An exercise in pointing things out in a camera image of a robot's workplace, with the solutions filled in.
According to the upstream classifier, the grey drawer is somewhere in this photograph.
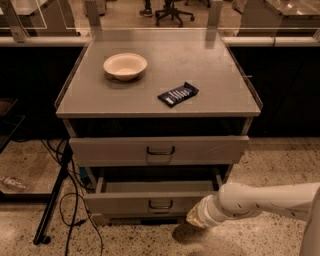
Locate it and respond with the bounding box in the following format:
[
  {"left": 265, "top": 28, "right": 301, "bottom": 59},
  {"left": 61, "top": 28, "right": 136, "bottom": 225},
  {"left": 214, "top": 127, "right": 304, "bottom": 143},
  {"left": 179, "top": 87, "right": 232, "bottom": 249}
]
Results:
[
  {"left": 69, "top": 136, "right": 249, "bottom": 167},
  {"left": 84, "top": 177, "right": 222, "bottom": 218}
]

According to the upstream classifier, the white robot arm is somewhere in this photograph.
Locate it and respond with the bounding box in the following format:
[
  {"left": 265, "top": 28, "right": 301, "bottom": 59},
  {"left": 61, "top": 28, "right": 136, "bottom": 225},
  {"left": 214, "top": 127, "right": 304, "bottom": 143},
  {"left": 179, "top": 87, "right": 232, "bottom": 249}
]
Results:
[{"left": 186, "top": 182, "right": 320, "bottom": 256}]

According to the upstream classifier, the grey metal drawer cabinet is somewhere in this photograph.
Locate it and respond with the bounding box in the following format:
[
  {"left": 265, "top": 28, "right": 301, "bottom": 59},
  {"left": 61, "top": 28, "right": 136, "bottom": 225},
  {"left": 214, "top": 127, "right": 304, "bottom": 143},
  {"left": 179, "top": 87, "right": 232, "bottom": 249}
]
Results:
[{"left": 54, "top": 29, "right": 264, "bottom": 188}]

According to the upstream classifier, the dark blue snack packet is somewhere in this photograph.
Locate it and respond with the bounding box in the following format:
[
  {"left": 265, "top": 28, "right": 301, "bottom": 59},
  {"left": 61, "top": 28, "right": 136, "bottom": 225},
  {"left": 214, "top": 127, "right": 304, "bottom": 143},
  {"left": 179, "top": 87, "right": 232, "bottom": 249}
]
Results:
[{"left": 158, "top": 82, "right": 199, "bottom": 107}]

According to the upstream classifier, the black tripod stand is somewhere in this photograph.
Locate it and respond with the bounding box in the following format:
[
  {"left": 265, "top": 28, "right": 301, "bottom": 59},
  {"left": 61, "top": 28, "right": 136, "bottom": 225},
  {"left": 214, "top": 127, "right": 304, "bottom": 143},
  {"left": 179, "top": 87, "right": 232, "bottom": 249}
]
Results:
[{"left": 33, "top": 143, "right": 72, "bottom": 245}]

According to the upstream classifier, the white bowl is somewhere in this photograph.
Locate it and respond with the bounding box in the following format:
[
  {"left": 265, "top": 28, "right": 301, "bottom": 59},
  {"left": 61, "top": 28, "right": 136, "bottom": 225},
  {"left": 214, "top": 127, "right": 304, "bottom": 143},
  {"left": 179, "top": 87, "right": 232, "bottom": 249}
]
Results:
[{"left": 103, "top": 53, "right": 148, "bottom": 81}]

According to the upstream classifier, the clear plastic bottle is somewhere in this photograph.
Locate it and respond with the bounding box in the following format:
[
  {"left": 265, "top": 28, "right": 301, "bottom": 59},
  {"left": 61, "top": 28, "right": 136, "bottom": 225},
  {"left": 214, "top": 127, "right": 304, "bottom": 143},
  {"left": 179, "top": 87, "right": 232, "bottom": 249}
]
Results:
[{"left": 0, "top": 176, "right": 26, "bottom": 191}]

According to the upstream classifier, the black office chair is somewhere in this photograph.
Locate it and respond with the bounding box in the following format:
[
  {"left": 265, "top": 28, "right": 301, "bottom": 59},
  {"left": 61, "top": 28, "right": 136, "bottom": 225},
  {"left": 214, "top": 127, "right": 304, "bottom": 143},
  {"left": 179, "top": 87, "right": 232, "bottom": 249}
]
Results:
[{"left": 155, "top": 0, "right": 195, "bottom": 27}]

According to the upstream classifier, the dark side shelf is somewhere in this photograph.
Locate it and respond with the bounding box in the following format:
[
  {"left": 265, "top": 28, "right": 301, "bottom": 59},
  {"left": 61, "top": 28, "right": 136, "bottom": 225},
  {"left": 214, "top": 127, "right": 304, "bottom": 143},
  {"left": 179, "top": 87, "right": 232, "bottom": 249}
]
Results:
[{"left": 0, "top": 98, "right": 25, "bottom": 153}]

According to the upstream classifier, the black floor cable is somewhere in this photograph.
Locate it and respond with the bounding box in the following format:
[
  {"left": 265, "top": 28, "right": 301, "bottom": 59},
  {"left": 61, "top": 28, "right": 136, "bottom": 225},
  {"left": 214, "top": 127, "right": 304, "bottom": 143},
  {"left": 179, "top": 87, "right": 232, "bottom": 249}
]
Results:
[{"left": 39, "top": 138, "right": 104, "bottom": 256}]

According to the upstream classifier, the white horizontal rail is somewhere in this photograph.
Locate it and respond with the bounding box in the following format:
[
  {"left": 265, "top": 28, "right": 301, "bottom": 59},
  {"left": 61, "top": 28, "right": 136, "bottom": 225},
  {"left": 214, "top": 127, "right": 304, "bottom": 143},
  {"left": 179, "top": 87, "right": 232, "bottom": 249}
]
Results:
[{"left": 0, "top": 35, "right": 320, "bottom": 48}]

